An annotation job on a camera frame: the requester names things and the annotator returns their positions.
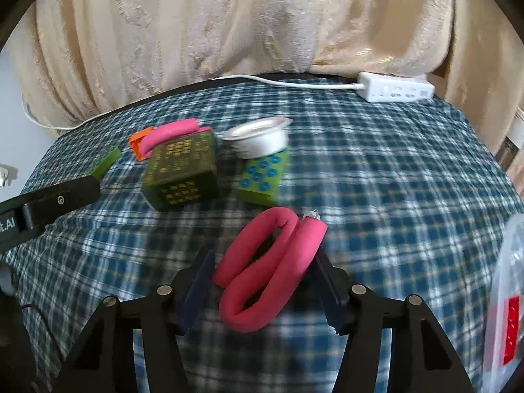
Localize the blue plaid cloth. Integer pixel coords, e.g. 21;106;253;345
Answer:
16;76;524;393

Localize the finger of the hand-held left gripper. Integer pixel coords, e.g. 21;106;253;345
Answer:
20;175;102;230

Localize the green brick with blue studs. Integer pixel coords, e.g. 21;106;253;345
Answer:
89;146;122;179
235;147;292;207

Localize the white power strip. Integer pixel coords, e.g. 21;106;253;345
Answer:
357;71;435;103

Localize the orange toy block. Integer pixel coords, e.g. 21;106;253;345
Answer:
129;128;154;161

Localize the white wall plug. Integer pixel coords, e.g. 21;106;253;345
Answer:
0;163;19;189

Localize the cream patterned curtain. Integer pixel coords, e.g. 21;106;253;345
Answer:
426;0;524;164
8;0;455;140

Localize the clear plastic bowl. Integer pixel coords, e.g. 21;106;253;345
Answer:
481;213;524;393

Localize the pink foam hair curler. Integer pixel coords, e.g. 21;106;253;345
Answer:
213;207;328;332
139;118;201;158

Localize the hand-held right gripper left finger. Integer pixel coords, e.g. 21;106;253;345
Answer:
51;248;217;393

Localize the white capped bottle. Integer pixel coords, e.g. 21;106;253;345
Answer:
501;108;524;168

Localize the white power cable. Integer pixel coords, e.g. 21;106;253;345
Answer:
22;74;365;132

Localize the small white plastic cup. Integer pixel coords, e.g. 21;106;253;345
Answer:
223;117;293;159

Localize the dark green printed box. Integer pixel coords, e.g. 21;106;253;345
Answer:
141;129;219;211

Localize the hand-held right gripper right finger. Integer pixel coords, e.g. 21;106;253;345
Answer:
313;246;476;393

